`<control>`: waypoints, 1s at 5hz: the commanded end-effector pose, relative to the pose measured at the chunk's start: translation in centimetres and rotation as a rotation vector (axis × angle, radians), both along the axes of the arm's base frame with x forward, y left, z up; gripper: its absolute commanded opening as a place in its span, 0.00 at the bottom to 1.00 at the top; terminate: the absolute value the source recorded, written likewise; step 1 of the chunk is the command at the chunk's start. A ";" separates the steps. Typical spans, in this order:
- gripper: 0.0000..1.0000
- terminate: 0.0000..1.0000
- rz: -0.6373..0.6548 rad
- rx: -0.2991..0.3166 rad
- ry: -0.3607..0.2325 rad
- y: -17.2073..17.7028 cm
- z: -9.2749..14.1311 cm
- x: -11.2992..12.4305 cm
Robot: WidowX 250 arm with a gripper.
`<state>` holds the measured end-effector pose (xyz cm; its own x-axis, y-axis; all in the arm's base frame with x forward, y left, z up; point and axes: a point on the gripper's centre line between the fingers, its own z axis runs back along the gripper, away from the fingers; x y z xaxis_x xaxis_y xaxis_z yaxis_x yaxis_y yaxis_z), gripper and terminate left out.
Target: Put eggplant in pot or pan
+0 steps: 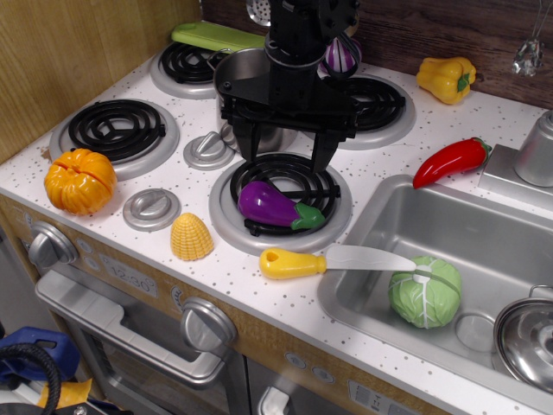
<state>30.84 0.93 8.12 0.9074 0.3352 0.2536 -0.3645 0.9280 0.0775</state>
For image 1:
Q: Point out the silver pot with lid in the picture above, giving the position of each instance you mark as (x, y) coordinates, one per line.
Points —
(522, 337)

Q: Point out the silver stove knob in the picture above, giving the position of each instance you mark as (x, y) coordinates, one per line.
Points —
(151, 210)
(208, 152)

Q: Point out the blue plastic object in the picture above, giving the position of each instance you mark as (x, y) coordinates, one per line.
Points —
(34, 354)

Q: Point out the yellow handled toy knife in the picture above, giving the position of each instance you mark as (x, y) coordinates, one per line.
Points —
(277, 263)

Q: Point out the front left black burner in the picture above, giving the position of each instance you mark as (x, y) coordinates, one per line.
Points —
(137, 136)

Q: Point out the front right black burner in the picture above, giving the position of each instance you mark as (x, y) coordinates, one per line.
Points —
(292, 176)

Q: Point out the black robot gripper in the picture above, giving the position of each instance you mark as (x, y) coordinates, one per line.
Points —
(296, 100)

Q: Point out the purple striped toy onion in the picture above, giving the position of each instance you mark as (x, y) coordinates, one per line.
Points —
(342, 57)

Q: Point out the silver oven door handle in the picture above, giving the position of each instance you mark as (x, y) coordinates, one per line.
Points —
(101, 317)

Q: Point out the lower silver stove knob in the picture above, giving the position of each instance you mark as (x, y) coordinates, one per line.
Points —
(151, 210)

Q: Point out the purple toy eggplant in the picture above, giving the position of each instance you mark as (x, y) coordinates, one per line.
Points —
(260, 202)

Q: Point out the hanging metal whisk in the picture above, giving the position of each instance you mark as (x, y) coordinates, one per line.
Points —
(528, 58)

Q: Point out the upper silver stove knob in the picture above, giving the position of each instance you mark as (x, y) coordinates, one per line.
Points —
(208, 152)

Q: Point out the back right black burner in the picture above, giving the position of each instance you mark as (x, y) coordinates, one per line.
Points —
(387, 112)

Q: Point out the yellow cloth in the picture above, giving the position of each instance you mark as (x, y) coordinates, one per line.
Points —
(71, 393)

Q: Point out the green toy cabbage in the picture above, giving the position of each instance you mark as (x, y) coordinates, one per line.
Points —
(429, 297)

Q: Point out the yellow toy corn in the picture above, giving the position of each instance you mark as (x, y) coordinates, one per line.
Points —
(190, 239)

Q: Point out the orange toy pumpkin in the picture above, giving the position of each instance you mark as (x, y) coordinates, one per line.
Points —
(80, 182)

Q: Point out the hanging silver slotted spoon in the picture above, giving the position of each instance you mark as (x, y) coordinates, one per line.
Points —
(259, 11)

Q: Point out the right silver oven knob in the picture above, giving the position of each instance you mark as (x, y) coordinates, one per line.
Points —
(204, 327)

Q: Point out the silver oven knob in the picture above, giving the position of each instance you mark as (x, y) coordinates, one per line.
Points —
(50, 246)
(204, 327)

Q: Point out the silver metal pot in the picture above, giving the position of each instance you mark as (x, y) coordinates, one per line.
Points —
(243, 74)

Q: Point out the yellow toy bell pepper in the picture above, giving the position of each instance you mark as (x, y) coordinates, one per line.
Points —
(448, 80)

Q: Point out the green rectangular sponge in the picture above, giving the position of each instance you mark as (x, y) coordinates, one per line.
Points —
(215, 37)

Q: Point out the black burner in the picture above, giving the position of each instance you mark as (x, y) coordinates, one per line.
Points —
(137, 136)
(292, 176)
(387, 112)
(185, 71)

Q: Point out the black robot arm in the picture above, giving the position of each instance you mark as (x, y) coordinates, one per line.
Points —
(300, 32)

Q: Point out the back left black burner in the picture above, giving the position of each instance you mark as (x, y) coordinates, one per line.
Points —
(185, 71)

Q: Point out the silver toy faucet base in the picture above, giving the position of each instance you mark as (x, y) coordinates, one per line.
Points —
(524, 174)

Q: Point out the left silver oven knob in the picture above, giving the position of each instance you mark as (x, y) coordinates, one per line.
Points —
(50, 246)

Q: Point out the red toy chili pepper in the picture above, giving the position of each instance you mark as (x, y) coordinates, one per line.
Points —
(458, 157)

